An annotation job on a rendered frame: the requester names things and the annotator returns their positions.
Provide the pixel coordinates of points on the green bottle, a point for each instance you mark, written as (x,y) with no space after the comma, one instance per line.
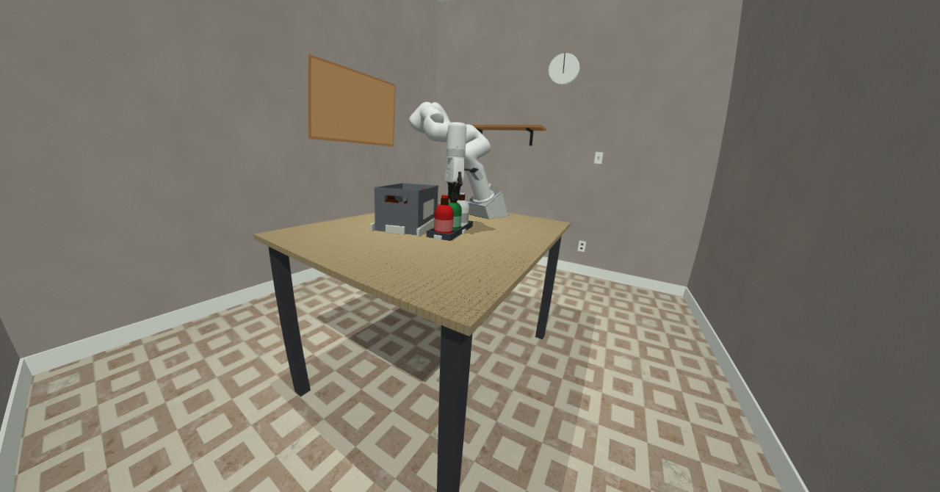
(457,213)

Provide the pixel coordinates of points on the red bottle with pale label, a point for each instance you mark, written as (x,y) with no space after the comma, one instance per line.
(443,221)

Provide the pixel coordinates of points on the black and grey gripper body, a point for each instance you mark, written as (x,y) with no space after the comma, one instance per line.
(454,164)

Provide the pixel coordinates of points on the white bottle with grey label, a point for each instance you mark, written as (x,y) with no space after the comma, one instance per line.
(465,209)

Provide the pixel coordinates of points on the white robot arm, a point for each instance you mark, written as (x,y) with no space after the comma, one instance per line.
(462,140)

